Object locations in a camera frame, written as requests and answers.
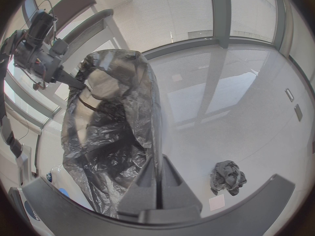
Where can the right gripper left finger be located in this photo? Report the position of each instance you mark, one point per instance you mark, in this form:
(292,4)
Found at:
(141,193)

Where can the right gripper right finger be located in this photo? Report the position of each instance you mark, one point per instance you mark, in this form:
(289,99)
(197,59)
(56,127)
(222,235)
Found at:
(176,193)

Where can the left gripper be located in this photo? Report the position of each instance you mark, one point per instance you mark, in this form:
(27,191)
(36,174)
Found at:
(33,58)

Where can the black plastic bag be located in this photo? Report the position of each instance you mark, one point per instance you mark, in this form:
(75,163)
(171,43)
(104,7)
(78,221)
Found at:
(110,141)

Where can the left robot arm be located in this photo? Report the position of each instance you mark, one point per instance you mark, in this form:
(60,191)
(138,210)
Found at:
(39,28)

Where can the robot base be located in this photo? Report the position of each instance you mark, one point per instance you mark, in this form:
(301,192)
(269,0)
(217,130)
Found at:
(27,209)

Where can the crumpled black plastic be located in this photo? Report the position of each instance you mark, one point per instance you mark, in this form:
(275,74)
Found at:
(227,177)

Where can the grey padded chair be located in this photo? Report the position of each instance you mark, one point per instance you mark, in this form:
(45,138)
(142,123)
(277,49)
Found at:
(73,6)

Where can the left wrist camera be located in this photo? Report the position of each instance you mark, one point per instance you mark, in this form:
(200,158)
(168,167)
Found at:
(59,47)

